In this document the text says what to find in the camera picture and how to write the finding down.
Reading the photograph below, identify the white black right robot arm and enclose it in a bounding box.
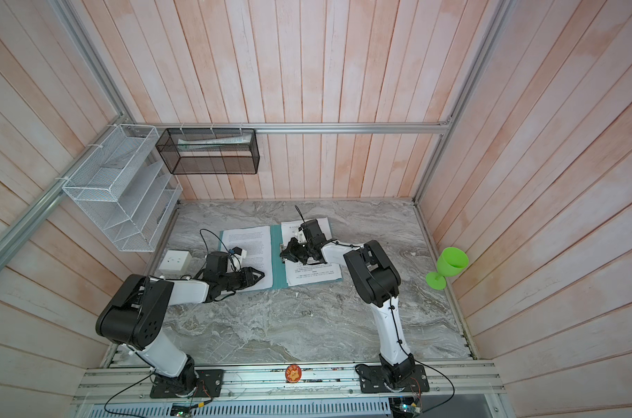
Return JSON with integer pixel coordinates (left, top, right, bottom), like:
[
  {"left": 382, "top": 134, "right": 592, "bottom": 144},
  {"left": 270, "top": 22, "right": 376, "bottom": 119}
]
[{"left": 280, "top": 219, "right": 429, "bottom": 394}]

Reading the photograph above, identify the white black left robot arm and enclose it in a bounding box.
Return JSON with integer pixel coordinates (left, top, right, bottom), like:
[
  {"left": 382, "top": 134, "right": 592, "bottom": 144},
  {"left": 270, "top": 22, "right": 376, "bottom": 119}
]
[{"left": 96, "top": 252, "right": 265, "bottom": 397}]

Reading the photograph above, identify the green plastic goblet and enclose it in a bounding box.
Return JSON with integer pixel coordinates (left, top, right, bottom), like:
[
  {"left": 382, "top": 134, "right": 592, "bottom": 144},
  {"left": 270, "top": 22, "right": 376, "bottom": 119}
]
[{"left": 426, "top": 247, "right": 469, "bottom": 290}]

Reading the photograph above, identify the printed paper sheet bottom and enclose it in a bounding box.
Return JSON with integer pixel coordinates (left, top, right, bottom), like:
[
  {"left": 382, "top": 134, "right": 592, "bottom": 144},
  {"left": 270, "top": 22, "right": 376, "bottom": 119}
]
[{"left": 281, "top": 220, "right": 342, "bottom": 287}]

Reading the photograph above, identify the white power socket box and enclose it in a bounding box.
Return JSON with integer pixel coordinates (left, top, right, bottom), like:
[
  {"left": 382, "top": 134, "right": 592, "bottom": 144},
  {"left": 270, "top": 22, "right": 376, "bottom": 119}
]
[{"left": 157, "top": 250, "right": 192, "bottom": 276}]

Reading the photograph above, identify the teal green folder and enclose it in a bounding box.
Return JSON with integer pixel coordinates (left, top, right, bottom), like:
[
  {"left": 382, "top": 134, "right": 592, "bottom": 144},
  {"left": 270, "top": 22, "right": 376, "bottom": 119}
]
[{"left": 216, "top": 224, "right": 344, "bottom": 292}]

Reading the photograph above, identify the printed paper sheet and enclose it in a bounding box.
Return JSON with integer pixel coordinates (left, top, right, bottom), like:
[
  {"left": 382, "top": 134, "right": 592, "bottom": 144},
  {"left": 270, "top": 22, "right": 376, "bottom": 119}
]
[
  {"left": 281, "top": 220, "right": 342, "bottom": 287},
  {"left": 221, "top": 226, "right": 273, "bottom": 292}
]

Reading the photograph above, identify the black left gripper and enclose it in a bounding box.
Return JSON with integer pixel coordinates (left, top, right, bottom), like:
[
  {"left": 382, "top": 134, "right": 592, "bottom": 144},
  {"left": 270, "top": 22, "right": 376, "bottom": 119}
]
[{"left": 219, "top": 266, "right": 265, "bottom": 291}]

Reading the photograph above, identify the printed paper sheet top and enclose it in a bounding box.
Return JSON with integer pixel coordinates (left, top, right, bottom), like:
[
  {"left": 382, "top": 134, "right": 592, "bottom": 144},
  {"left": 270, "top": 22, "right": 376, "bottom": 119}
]
[{"left": 221, "top": 226, "right": 273, "bottom": 292}]

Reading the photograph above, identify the white wire mesh shelf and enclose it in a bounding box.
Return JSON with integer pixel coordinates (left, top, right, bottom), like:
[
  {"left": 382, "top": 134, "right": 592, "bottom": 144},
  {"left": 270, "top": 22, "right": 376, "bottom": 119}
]
[{"left": 63, "top": 125, "right": 182, "bottom": 253}]

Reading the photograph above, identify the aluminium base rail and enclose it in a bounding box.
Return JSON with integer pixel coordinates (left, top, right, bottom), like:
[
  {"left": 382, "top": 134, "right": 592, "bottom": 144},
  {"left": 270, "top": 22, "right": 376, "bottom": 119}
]
[{"left": 72, "top": 360, "right": 506, "bottom": 405}]

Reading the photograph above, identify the black wire mesh basket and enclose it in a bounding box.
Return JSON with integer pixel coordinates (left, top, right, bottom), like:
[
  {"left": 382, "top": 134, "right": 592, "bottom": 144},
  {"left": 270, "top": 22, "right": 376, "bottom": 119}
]
[{"left": 156, "top": 127, "right": 260, "bottom": 175}]

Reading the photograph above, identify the red round sticker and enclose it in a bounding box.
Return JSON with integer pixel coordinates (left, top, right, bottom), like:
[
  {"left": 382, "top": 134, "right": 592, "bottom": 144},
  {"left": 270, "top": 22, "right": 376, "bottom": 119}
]
[{"left": 285, "top": 364, "right": 302, "bottom": 383}]

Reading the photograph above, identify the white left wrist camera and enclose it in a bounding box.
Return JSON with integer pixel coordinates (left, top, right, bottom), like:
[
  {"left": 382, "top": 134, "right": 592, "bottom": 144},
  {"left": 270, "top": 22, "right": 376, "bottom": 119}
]
[{"left": 228, "top": 247, "right": 247, "bottom": 268}]

